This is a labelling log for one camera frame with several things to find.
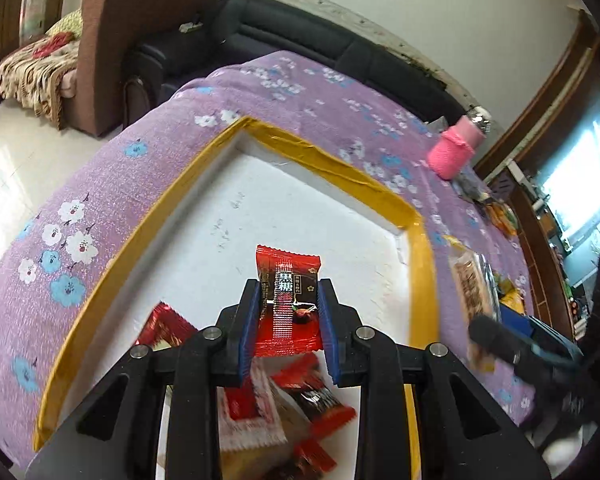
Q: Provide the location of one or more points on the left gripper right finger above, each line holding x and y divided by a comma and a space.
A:
419, 406

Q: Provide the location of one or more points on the brown armchair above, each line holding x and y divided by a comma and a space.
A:
110, 28

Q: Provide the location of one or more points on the red black snack packet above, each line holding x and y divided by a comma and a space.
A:
288, 323

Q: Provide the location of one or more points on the clear plastic bag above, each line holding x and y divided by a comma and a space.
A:
469, 188

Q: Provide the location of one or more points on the red Golden Crown packet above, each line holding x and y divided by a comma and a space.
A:
164, 329

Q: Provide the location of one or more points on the green white candy packet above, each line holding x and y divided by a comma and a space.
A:
308, 461

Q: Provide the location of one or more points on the green gold snack packet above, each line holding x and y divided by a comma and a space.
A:
504, 285

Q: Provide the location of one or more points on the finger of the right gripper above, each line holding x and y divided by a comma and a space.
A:
531, 363
546, 343

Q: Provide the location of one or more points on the pink sleeved thermos bottle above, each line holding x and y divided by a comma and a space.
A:
457, 144

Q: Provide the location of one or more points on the patterned blanket couch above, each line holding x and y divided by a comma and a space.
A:
34, 75

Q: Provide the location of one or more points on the orange snack boxes stack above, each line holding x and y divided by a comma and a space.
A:
503, 218

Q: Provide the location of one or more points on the black leather sofa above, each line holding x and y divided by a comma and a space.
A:
237, 31

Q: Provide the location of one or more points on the clear soda cracker pack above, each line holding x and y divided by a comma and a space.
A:
473, 281

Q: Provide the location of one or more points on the purple floral tablecloth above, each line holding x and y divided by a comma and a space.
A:
54, 263

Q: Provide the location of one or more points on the dark red small packet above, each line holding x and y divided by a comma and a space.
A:
303, 381

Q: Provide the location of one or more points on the yellow rimmed white tray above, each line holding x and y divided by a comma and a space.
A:
194, 250

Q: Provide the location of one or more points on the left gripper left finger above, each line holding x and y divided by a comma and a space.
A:
114, 432

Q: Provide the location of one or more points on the grey phone stand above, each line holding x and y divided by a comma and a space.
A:
503, 185

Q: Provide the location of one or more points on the yellow cheese cracker bag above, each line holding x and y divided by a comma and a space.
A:
514, 301

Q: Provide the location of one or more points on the white red patterned packet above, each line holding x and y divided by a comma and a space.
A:
247, 415

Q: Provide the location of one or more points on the beige biscuit packet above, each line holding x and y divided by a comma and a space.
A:
255, 462

